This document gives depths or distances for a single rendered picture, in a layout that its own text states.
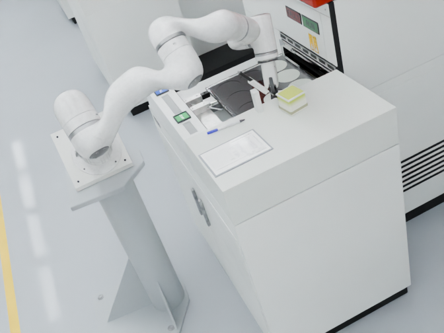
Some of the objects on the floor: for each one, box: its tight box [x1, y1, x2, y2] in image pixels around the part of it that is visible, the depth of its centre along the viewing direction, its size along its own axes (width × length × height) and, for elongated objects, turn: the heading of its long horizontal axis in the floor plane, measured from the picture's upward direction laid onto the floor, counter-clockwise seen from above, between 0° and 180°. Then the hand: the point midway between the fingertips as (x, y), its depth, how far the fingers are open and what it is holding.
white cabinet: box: [149, 107, 411, 333], centre depth 246 cm, size 64×96×82 cm, turn 41°
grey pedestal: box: [65, 147, 190, 333], centre depth 246 cm, size 51×44×82 cm
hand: (275, 100), depth 210 cm, fingers closed
